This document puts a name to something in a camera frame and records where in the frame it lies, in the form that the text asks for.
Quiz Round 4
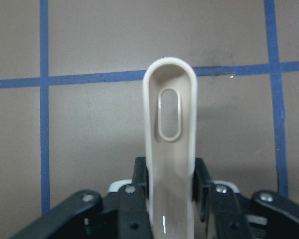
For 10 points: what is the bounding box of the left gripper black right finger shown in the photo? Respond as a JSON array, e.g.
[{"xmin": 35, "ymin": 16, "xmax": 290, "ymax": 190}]
[{"xmin": 193, "ymin": 158, "xmax": 252, "ymax": 239}]

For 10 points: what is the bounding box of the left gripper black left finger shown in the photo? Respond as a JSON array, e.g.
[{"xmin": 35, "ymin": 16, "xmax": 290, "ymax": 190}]
[{"xmin": 117, "ymin": 157, "xmax": 152, "ymax": 239}]

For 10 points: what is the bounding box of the beige plastic dustpan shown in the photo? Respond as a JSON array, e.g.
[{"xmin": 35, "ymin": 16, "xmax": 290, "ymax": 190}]
[{"xmin": 143, "ymin": 57, "xmax": 197, "ymax": 239}]

